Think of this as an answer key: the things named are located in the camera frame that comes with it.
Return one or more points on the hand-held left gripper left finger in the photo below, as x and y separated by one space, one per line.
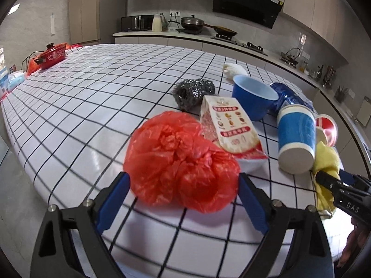
113 201

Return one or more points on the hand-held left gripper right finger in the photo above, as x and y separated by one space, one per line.
252 202

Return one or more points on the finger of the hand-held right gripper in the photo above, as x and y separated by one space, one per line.
327 181
352 178

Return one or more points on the yellow cloth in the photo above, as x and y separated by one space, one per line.
326 156

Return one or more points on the red plastic bag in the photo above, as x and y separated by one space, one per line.
174 162

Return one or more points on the blue plastic bowl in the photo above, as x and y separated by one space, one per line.
249 107

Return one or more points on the blue milk carton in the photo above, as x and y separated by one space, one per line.
285 92

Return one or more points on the person's right hand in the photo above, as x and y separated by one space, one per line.
355 237

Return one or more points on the blue paper cup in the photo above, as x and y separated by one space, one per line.
295 133

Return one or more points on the cutting board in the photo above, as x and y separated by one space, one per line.
364 111

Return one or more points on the white pink snack packet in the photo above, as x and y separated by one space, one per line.
232 127

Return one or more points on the knife block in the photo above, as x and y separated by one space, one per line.
340 94

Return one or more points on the white checkered tablecloth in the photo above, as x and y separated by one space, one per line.
87 107

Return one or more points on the utensil holder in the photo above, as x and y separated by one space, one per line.
329 76

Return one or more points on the dark glass bottle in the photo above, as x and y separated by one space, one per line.
320 72

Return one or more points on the yellow oil bottle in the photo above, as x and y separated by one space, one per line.
303 67

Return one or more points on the steel wool scrubber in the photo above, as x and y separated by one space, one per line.
192 91

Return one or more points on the crumpled white tissue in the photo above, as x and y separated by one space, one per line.
234 70

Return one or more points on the blue tissue pack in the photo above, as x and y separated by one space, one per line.
16 79

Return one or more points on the orange plastic bag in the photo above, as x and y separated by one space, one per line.
32 68

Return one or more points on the red cooking pot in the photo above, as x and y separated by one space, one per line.
50 56

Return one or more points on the gas stove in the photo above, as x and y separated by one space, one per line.
240 45

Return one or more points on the small red bag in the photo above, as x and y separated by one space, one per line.
74 46

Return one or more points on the blue white box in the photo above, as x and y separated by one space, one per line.
3 82

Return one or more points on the black wok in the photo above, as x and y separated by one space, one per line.
224 31

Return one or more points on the long beige upper cabinets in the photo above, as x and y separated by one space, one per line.
318 5

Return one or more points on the black microwave oven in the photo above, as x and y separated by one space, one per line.
130 23

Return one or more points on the white jug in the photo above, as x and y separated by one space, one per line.
156 23

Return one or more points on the black induction cooker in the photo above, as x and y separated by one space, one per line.
185 31

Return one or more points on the green glass jar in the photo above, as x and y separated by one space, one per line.
164 23

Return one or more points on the beige refrigerator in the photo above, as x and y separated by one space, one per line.
87 14

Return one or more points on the lidded frying pan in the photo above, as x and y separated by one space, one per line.
191 21

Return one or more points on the black range hood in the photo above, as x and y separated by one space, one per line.
243 3

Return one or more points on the white light panel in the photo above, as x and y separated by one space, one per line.
14 8

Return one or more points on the white wall socket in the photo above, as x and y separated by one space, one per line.
174 13

